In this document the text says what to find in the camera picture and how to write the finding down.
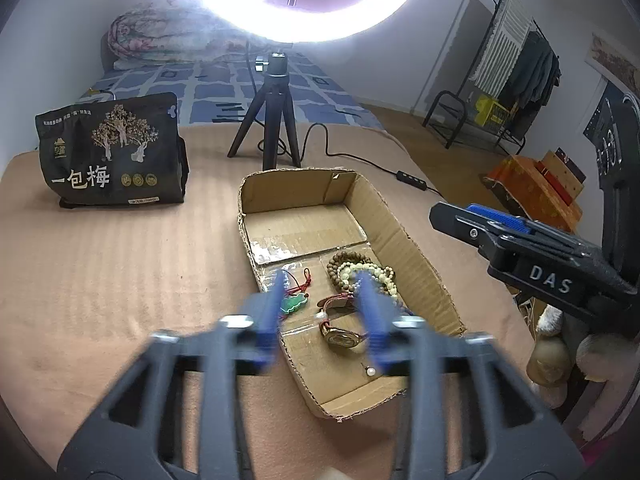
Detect green pendant red cord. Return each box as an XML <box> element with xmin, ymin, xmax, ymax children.
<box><xmin>276</xmin><ymin>266</ymin><xmax>314</xmax><ymax>320</ymax></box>

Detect yellow box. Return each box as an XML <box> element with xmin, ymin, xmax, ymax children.
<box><xmin>473</xmin><ymin>93</ymin><xmax>513</xmax><ymax>133</ymax></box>

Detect dark hanging clothes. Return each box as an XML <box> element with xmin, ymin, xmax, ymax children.
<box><xmin>498</xmin><ymin>30</ymin><xmax>562</xmax><ymax>140</ymax></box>

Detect open cardboard box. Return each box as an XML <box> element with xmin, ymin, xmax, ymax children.
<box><xmin>239</xmin><ymin>168</ymin><xmax>465</xmax><ymax>422</ymax></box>

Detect brown wooden bead necklace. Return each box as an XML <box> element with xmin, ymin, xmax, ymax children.
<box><xmin>325</xmin><ymin>250</ymin><xmax>381</xmax><ymax>291</ymax></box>

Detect orange patterned box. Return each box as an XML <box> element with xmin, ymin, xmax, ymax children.
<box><xmin>482</xmin><ymin>155</ymin><xmax>582</xmax><ymax>234</ymax></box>

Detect black snack bag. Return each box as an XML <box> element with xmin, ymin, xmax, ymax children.
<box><xmin>35</xmin><ymin>92</ymin><xmax>189</xmax><ymax>208</ymax></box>

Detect white pearl necklace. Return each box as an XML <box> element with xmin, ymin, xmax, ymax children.
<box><xmin>338</xmin><ymin>261</ymin><xmax>402</xmax><ymax>304</ymax></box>

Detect blue checkered bedsheet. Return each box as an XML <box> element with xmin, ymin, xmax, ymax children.
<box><xmin>80</xmin><ymin>54</ymin><xmax>383</xmax><ymax>130</ymax></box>

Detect black clothes rack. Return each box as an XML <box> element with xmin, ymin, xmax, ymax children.
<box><xmin>422</xmin><ymin>0</ymin><xmax>562</xmax><ymax>154</ymax></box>

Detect black tripod stand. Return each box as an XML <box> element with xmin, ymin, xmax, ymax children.
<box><xmin>228</xmin><ymin>52</ymin><xmax>302</xmax><ymax>170</ymax></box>

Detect striped white towel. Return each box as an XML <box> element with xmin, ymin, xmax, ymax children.
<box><xmin>470</xmin><ymin>0</ymin><xmax>533</xmax><ymax>98</ymax></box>

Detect white ring light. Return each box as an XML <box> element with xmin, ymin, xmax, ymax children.
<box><xmin>180</xmin><ymin>0</ymin><xmax>426</xmax><ymax>45</ymax></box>

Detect folded floral quilt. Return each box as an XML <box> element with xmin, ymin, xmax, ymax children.
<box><xmin>106</xmin><ymin>0</ymin><xmax>268</xmax><ymax>65</ymax></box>

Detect black cable with remote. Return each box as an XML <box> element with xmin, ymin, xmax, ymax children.
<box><xmin>257</xmin><ymin>121</ymin><xmax>446</xmax><ymax>198</ymax></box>

